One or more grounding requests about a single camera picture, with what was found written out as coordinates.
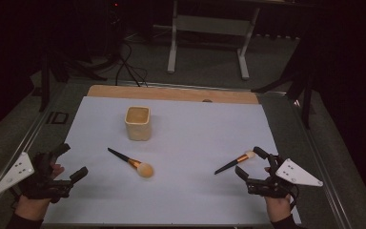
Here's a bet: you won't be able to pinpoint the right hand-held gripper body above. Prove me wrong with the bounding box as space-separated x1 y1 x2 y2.
246 154 324 199

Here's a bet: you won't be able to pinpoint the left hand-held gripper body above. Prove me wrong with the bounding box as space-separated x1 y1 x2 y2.
0 152 74 204

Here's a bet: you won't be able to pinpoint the small makeup brush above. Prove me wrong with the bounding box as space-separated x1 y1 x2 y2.
213 150 256 176

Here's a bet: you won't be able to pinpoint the large makeup brush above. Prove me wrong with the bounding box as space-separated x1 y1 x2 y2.
107 147 154 178

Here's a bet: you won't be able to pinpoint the cream square cup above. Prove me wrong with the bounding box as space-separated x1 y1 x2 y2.
124 105 152 142

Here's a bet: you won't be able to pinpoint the person's right hand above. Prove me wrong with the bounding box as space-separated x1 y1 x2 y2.
264 194 294 223

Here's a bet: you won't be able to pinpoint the person's left hand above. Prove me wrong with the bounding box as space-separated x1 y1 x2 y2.
13 162 65 221

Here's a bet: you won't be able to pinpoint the black floor socket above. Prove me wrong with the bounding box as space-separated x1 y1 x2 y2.
46 111 70 126

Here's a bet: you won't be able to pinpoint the white paper sheet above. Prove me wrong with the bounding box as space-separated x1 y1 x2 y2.
42 95 302 226

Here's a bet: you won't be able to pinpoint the black stand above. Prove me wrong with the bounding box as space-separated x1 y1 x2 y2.
251 31 318 130

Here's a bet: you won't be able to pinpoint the black tripod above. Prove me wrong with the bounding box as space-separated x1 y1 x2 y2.
37 47 109 113

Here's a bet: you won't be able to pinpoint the white metal stand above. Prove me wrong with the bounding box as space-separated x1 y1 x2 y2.
166 0 261 80

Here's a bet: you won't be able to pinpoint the black device with red light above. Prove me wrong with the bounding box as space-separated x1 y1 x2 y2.
108 0 126 58

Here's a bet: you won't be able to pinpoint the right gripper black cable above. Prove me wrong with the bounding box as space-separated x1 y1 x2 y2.
288 183 300 212

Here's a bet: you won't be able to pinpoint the metal floor rail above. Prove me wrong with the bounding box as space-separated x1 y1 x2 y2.
0 80 68 220
285 94 354 229

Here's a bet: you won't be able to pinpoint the black floor cables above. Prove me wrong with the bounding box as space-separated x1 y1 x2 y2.
113 41 149 88

